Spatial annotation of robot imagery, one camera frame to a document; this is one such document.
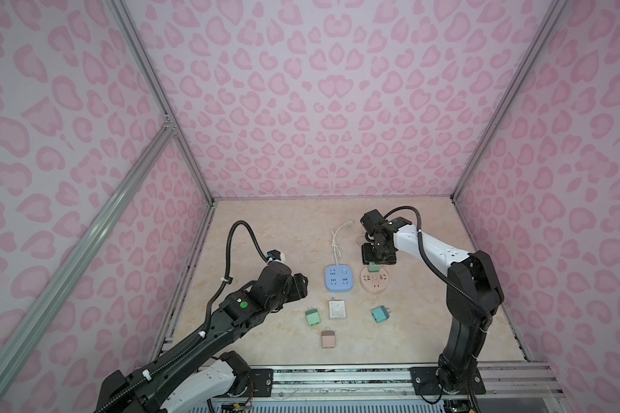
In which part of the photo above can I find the teal plug adapter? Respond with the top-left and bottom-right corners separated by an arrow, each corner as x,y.
371,306 -> 390,324

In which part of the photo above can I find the pink plug adapter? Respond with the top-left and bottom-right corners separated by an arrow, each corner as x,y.
320,330 -> 337,349

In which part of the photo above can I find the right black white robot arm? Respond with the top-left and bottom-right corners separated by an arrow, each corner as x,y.
360,206 -> 505,397

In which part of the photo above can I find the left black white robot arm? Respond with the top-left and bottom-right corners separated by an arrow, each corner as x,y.
96,220 -> 308,412

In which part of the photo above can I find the light green plug adapter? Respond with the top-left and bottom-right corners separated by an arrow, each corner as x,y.
305,309 -> 321,327

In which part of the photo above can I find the white square plug adapter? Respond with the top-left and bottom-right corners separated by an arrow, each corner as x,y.
328,299 -> 347,319

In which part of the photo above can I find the pink round power strip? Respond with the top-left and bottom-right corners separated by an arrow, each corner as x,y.
359,267 -> 390,294

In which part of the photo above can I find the blue square power strip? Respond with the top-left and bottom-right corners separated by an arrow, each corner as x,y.
325,264 -> 354,293

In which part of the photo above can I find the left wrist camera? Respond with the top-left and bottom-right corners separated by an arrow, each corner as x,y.
266,250 -> 286,263

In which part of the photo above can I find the white power strip cable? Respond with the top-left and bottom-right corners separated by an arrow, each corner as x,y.
330,219 -> 355,267

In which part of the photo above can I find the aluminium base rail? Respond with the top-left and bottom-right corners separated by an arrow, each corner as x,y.
159,363 -> 564,413

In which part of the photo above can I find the diagonal aluminium frame bar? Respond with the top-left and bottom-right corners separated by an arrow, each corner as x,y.
0,126 -> 176,401

